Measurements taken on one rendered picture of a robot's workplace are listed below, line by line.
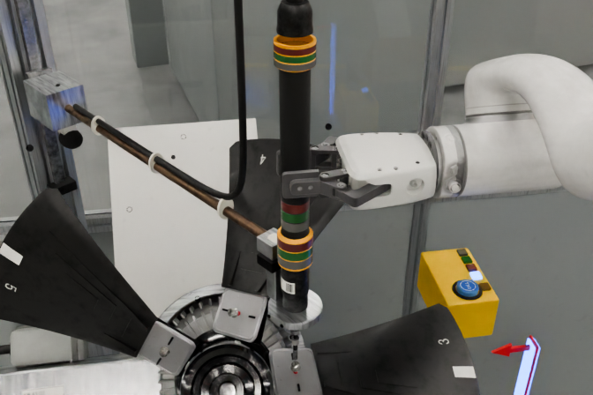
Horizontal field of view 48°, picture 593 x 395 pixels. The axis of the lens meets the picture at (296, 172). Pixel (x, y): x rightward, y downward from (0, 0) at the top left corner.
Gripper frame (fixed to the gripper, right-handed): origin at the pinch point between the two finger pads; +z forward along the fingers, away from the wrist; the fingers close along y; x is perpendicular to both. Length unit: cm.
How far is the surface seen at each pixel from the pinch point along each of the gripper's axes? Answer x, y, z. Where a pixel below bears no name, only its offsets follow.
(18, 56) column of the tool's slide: -5, 56, 42
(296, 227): -6.2, -2.0, 0.2
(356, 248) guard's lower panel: -67, 70, -27
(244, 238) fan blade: -18.7, 13.6, 5.4
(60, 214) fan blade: -10.1, 10.6, 29.1
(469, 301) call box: -43, 22, -35
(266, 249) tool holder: -11.8, 1.8, 3.5
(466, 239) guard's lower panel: -68, 70, -57
